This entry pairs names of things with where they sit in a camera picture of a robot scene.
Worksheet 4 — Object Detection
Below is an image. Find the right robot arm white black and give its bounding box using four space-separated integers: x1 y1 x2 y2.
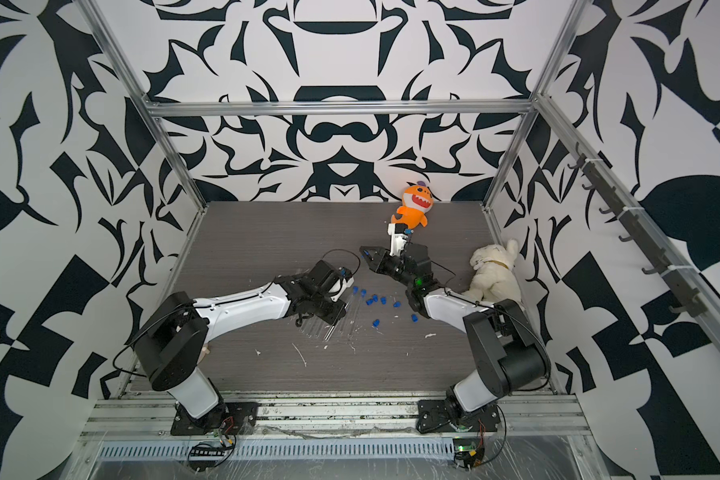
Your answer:
359 243 551 419

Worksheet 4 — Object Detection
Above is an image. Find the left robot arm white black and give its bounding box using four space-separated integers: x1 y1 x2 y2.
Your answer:
129 260 354 421

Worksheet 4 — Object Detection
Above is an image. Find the orange shark plush toy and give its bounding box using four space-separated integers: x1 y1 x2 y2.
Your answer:
390 182 435 231

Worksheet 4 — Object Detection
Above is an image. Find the white dog plush toy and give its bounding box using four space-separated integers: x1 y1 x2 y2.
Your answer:
461 239 522 303

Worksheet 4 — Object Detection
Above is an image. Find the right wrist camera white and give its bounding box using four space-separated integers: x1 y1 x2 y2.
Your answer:
387 222 412 256

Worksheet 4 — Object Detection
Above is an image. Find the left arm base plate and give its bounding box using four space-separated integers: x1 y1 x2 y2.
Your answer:
170 402 260 437

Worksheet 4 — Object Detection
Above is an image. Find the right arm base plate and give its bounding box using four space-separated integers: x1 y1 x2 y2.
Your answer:
415 399 501 434

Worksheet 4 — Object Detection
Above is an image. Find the black wall hook rail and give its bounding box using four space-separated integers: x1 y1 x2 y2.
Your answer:
569 147 709 318

